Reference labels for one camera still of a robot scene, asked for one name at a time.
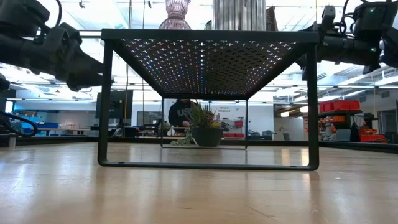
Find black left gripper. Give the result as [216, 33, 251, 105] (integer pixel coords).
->
[40, 23, 105, 93]

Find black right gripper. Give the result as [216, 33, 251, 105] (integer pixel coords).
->
[295, 21, 382, 82]

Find pink ribbed glass candle holder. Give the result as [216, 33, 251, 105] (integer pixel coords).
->
[157, 0, 192, 31]

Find black monitor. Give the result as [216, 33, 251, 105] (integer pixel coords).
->
[95, 90, 134, 119]

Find red storage bins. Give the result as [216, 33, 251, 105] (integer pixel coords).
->
[319, 99, 361, 113]

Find small green background plant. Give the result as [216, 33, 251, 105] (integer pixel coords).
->
[158, 123, 172, 136]

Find person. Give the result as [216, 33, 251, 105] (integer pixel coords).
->
[168, 98, 200, 135]

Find black perforated metal riser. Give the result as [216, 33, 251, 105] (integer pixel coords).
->
[97, 27, 321, 171]

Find red floor box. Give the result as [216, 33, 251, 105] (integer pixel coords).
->
[359, 133, 387, 144]

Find succulent plant in black pot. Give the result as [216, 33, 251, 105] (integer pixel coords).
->
[170, 100, 225, 147]

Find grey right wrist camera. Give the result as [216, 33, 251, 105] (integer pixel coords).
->
[321, 5, 337, 32]

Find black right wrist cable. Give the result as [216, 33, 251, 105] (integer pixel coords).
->
[340, 0, 358, 35]

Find black cable loop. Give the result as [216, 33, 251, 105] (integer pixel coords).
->
[0, 110, 39, 138]

